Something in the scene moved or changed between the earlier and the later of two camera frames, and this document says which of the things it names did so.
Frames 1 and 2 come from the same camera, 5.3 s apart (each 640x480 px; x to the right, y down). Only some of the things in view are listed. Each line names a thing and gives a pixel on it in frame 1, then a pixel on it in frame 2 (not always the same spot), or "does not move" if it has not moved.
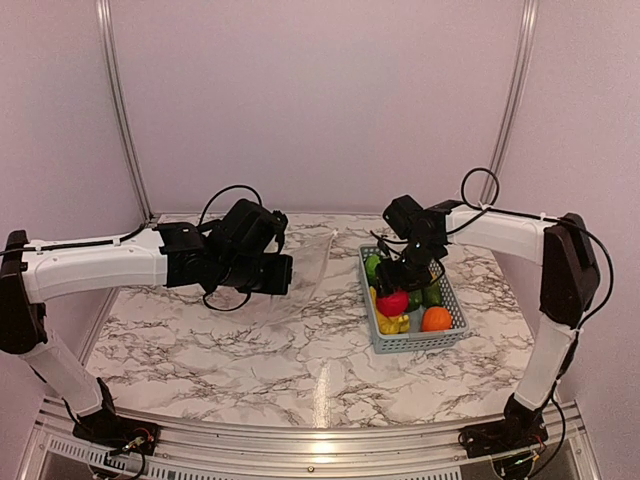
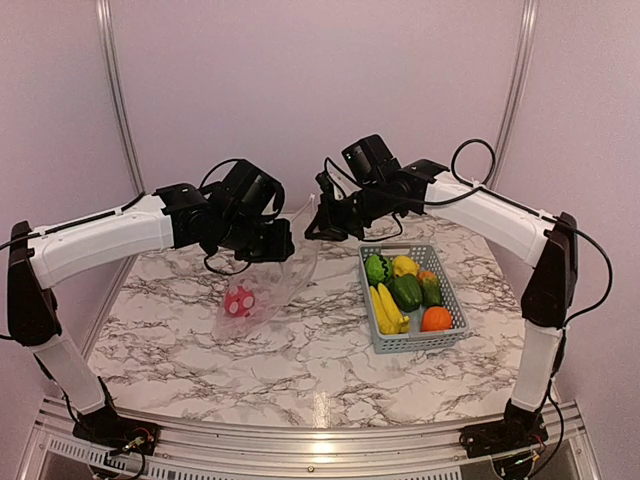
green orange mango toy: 433,294 does not move
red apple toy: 394,304 → 238,301
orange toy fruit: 436,318 does not move
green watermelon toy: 371,263 does not move
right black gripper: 388,278 → 330,220
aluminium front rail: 55,452 does not move
